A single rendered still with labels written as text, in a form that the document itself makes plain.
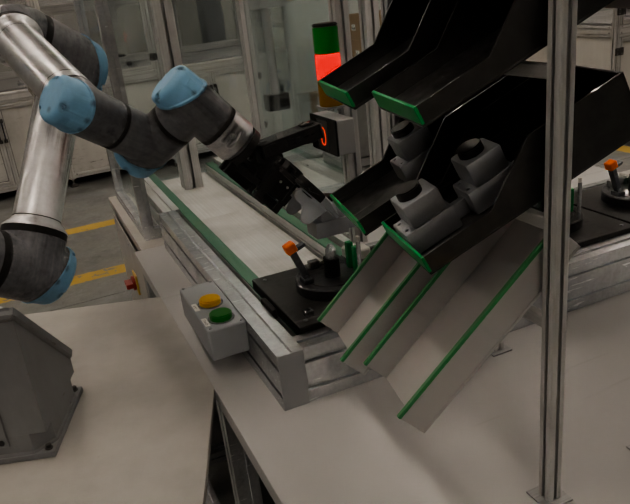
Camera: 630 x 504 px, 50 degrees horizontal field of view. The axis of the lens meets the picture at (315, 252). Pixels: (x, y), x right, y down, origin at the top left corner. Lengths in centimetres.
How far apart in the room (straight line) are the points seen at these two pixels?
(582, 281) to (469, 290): 51
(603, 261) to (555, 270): 63
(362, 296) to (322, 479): 27
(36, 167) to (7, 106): 504
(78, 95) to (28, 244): 37
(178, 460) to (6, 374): 28
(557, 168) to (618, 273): 73
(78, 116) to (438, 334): 58
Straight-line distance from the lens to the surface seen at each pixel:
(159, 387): 125
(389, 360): 92
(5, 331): 107
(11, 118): 641
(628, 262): 146
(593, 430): 108
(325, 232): 119
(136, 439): 114
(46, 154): 136
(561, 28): 71
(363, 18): 209
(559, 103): 72
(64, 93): 103
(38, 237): 130
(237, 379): 122
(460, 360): 81
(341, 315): 104
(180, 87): 105
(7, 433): 116
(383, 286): 102
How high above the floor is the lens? 149
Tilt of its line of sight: 22 degrees down
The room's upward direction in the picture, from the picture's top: 7 degrees counter-clockwise
